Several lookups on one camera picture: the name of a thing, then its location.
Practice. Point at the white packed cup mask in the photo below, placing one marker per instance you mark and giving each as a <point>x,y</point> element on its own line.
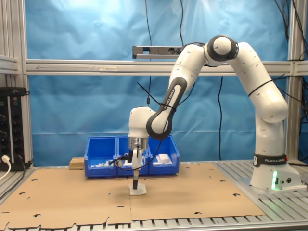
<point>164,159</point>
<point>142,191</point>

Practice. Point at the blue bin with surgical masks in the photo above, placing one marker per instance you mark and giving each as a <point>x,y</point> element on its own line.
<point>122,172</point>

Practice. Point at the blue bin with cup masks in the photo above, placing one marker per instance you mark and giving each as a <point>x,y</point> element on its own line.
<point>166,169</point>

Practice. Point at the blue bin with syringe packets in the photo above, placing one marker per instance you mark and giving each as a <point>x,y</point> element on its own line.
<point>101,172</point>

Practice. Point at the brown cardboard sheet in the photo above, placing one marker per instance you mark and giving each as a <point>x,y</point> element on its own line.
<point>192,192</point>
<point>65,197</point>

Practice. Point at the chipboard wood panel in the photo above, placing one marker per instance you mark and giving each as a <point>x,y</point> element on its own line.
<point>76,164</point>

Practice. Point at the silver power strip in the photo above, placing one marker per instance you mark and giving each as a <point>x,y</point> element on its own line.
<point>156,51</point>

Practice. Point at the long aluminium cross beam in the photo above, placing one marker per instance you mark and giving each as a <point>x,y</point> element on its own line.
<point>72,68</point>

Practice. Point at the black socket tower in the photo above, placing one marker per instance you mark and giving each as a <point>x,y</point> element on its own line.
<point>13,125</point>

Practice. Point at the short aluminium side rail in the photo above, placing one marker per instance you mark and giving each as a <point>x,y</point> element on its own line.
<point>8,65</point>

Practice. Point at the aluminium frame post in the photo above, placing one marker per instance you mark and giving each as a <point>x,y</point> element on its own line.
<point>294,125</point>
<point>14,29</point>

